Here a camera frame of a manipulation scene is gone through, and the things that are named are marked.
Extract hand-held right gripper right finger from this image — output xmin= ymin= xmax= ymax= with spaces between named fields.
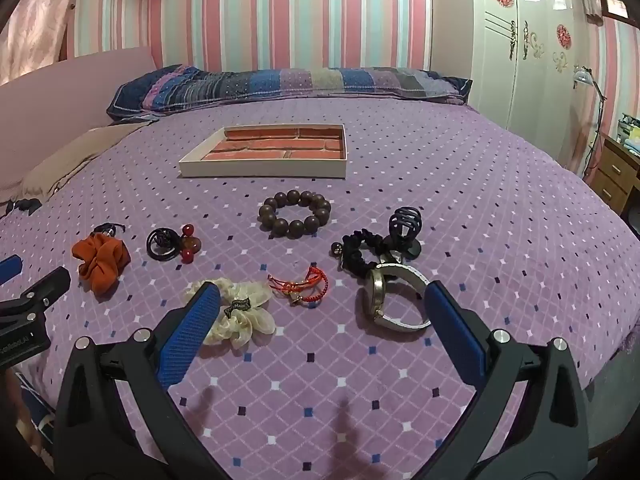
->
xmin=424 ymin=280 xmax=593 ymax=480

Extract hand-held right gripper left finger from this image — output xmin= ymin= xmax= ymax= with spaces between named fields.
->
xmin=52 ymin=281 xmax=226 ymax=480

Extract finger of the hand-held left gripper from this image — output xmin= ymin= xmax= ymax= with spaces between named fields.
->
xmin=0 ymin=266 xmax=71 ymax=317
xmin=0 ymin=255 xmax=24 ymax=287

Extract orange scrunchie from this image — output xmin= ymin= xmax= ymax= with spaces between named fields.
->
xmin=71 ymin=232 xmax=132 ymax=296

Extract cream scrunchie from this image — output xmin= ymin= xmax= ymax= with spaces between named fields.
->
xmin=185 ymin=280 xmax=277 ymax=347

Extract black hair tie red beads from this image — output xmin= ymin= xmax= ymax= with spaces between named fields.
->
xmin=146 ymin=223 xmax=202 ymax=265

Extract white band wristwatch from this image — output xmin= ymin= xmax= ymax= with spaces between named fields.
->
xmin=361 ymin=261 xmax=433 ymax=332

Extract dark hair claw clip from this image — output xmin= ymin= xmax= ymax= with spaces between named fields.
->
xmin=382 ymin=206 xmax=423 ymax=263

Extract brick pattern tray box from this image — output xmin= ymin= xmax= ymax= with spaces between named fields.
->
xmin=178 ymin=124 xmax=348 ymax=180

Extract dark cloth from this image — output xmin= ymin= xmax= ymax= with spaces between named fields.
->
xmin=0 ymin=199 xmax=43 ymax=217

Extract black scrunchie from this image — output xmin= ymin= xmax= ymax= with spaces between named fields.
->
xmin=330 ymin=230 xmax=388 ymax=272

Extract beige blanket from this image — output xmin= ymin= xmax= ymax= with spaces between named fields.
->
xmin=20 ymin=120 xmax=156 ymax=203

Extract purple dotted bedspread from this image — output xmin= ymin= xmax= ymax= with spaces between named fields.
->
xmin=0 ymin=102 xmax=640 ymax=480

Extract pink headboard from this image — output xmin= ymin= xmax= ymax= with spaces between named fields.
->
xmin=0 ymin=46 xmax=158 ymax=148

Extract wooden desk with drawers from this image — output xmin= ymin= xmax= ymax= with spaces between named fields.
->
xmin=582 ymin=132 xmax=640 ymax=221

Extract pink floral curtain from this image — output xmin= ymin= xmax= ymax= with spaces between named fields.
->
xmin=0 ymin=0 xmax=83 ymax=86

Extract striped patchwork pillow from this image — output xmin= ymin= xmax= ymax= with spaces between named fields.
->
xmin=106 ymin=64 xmax=473 ymax=122

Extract white wardrobe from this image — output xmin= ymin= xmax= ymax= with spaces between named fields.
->
xmin=470 ymin=0 xmax=601 ymax=171

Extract floor lamp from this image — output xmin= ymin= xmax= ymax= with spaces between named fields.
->
xmin=572 ymin=65 xmax=608 ymax=136

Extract red string bracelet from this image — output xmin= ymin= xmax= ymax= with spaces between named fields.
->
xmin=267 ymin=266 xmax=331 ymax=307

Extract brown wooden bead bracelet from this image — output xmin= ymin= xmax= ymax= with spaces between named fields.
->
xmin=257 ymin=189 xmax=332 ymax=237

